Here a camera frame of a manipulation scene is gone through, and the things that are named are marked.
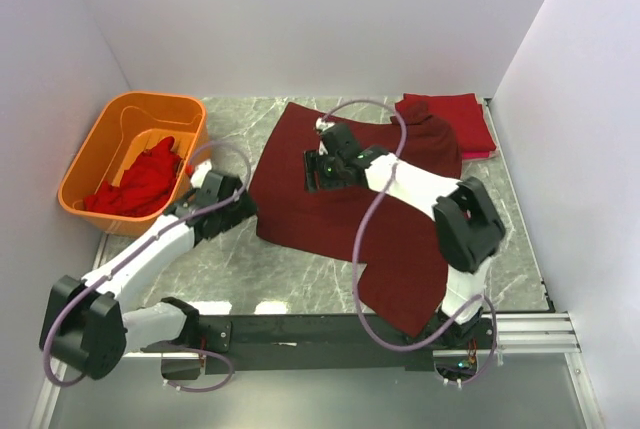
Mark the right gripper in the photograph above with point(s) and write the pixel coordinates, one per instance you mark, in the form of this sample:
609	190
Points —
311	171

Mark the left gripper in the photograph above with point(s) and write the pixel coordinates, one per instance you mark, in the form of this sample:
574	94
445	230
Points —
240	200

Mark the dark red t shirt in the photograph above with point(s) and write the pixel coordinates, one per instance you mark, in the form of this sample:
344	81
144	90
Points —
405	276

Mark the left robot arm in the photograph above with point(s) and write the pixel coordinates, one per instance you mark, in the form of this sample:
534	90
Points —
90	323

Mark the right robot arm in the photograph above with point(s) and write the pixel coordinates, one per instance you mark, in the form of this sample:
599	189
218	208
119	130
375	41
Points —
468	228

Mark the bright red shirt in basket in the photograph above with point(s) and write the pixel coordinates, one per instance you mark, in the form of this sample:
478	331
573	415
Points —
145	186

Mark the orange plastic basket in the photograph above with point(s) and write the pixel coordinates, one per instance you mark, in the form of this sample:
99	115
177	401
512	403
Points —
129	124

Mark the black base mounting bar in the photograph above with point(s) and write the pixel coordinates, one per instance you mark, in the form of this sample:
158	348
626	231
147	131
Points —
333	341

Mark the folded dark red shirt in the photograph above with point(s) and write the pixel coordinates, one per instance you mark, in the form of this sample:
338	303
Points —
463	112

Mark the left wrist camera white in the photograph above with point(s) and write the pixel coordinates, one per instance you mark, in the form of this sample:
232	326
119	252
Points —
197	173

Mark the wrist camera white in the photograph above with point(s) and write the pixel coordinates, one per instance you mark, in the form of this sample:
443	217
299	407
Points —
322	125
197	173

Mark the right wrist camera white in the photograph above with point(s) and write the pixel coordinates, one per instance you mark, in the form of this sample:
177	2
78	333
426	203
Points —
322	125

